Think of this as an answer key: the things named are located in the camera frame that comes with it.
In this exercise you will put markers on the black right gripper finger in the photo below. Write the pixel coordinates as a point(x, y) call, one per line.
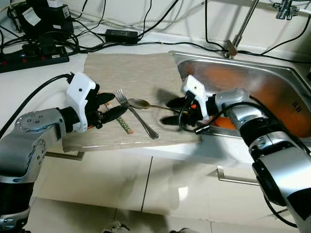
point(175, 120)
point(177, 103)

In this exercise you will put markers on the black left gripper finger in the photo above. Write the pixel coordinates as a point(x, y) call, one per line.
point(107, 98)
point(115, 114)

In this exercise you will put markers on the wooden chopstick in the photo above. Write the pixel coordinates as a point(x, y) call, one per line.
point(128, 124)
point(125, 125)

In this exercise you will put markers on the orange plastic bowl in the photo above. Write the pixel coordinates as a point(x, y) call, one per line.
point(223, 122)

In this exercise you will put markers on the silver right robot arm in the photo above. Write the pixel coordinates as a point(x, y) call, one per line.
point(277, 165)

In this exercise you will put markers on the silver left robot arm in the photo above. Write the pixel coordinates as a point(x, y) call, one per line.
point(29, 141)

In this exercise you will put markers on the golden metal spoon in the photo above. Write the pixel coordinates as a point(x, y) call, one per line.
point(138, 103)

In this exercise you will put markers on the silver metal fork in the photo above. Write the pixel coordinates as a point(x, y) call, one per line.
point(141, 121)

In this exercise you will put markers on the beige woven mat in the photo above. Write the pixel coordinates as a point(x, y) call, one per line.
point(136, 73)

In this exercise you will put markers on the black power adapter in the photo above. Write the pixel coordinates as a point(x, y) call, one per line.
point(121, 36)

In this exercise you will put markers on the cream cabinet door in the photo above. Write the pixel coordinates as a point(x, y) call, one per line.
point(194, 194)
point(97, 179)

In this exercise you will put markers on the stainless steel sink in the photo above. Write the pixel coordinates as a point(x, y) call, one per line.
point(252, 68)

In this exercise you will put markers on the silver gooseneck faucet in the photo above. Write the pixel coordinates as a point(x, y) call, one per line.
point(232, 47)

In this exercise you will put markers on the black power strip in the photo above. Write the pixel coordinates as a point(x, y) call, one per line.
point(29, 58)

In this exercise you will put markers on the black charger device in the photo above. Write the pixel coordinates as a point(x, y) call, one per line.
point(48, 22)

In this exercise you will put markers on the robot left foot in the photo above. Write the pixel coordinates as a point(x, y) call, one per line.
point(116, 228)

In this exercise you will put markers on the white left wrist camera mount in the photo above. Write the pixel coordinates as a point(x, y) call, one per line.
point(80, 97)

